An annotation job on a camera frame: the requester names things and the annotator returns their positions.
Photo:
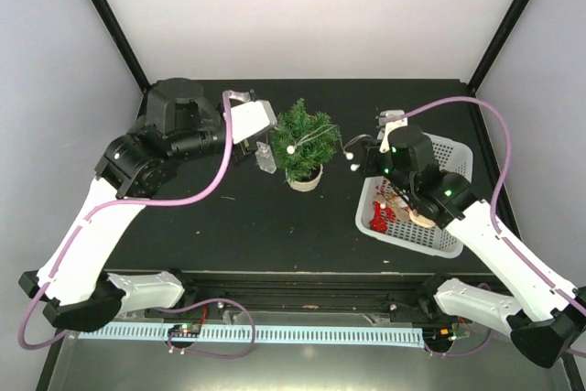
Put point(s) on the left circuit board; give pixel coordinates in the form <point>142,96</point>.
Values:
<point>185,330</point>

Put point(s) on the right circuit board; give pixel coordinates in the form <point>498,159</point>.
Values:
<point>445,334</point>

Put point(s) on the clear battery box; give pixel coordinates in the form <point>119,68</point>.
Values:
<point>264,158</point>

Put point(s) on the small green christmas tree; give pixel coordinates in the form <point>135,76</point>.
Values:
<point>302,141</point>

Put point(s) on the circuit board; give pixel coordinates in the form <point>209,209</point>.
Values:
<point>445,334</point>
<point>185,330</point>

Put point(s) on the wooden snowman ornament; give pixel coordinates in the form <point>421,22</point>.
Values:
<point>421,220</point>

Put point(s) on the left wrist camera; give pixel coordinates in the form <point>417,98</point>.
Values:
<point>251,119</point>

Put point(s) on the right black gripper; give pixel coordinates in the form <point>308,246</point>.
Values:
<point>369,165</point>

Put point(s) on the red gift box ornament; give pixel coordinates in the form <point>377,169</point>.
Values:
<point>383,217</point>

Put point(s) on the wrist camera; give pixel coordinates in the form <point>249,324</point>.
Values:
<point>251,119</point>
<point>388,121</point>

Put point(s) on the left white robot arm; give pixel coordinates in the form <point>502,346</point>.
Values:
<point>178,125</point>

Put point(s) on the white tree pot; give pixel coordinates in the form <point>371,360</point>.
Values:
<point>305,184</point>

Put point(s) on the white slotted cable duct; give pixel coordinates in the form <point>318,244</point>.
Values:
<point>264,334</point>

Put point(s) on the white perforated plastic basket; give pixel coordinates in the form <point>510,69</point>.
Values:
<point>452,156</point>

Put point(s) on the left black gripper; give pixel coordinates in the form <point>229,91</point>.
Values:
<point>244,151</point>

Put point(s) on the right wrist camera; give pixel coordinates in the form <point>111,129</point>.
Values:
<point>388,121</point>

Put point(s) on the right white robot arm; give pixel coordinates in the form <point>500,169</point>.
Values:
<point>542,313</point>

